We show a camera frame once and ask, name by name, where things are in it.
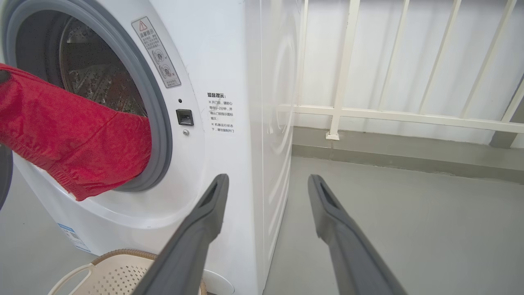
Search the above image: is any stainless steel washer drum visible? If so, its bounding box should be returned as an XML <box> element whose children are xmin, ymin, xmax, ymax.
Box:
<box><xmin>59</xmin><ymin>16</ymin><xmax>148</xmax><ymax>117</ymax></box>

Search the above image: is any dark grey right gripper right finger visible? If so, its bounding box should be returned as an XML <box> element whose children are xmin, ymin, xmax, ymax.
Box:
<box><xmin>308</xmin><ymin>175</ymin><xmax>408</xmax><ymax>295</ymax></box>

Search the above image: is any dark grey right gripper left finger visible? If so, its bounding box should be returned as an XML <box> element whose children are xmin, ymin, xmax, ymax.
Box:
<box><xmin>132</xmin><ymin>174</ymin><xmax>230</xmax><ymax>295</ymax></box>

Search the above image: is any blue energy label sticker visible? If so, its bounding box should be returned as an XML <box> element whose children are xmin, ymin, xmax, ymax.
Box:
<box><xmin>57</xmin><ymin>223</ymin><xmax>91</xmax><ymax>252</ymax></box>

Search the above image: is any white front-load washing machine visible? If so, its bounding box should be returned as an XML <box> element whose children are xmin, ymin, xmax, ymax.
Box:
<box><xmin>0</xmin><ymin>0</ymin><xmax>303</xmax><ymax>295</ymax></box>

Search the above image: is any round drain filter cover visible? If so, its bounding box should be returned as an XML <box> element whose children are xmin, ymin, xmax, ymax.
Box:
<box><xmin>203</xmin><ymin>268</ymin><xmax>235</xmax><ymax>295</ymax></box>

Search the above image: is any cream perforated laundry basket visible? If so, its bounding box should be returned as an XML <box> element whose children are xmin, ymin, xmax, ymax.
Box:
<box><xmin>48</xmin><ymin>249</ymin><xmax>207</xmax><ymax>295</ymax></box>

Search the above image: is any red cloth garment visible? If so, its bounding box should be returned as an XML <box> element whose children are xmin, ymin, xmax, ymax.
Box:
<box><xmin>0</xmin><ymin>64</ymin><xmax>153</xmax><ymax>202</ymax></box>

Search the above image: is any cream metal railing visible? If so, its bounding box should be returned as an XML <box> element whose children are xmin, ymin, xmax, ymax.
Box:
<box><xmin>278</xmin><ymin>0</ymin><xmax>524</xmax><ymax>142</ymax></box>

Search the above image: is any grey warning sticker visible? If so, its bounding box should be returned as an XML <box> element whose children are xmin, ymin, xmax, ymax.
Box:
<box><xmin>132</xmin><ymin>16</ymin><xmax>181</xmax><ymax>89</ymax></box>

